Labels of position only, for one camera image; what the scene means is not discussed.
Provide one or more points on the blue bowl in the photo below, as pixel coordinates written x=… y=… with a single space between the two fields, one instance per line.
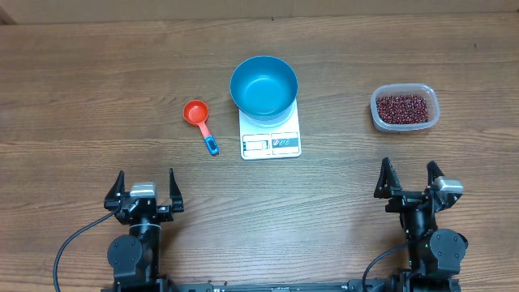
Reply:
x=264 y=87

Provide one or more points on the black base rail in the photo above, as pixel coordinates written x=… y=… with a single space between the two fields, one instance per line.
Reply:
x=355 y=285

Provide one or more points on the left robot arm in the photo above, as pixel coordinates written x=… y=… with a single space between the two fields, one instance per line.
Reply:
x=135 y=257

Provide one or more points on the red measuring scoop blue handle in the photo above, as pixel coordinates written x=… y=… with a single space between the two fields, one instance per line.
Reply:
x=195 y=112

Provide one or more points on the clear plastic container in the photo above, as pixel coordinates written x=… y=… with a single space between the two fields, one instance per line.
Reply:
x=423 y=90

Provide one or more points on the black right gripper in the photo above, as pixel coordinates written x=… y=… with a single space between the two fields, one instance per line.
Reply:
x=411 y=200

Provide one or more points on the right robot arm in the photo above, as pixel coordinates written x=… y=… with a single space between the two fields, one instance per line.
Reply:
x=435 y=254

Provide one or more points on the red beans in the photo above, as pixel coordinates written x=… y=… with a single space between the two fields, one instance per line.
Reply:
x=402 y=109

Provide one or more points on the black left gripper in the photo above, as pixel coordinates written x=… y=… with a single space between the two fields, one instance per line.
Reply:
x=113 y=201

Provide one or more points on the white digital kitchen scale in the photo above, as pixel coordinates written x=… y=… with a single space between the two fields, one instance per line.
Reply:
x=270 y=139

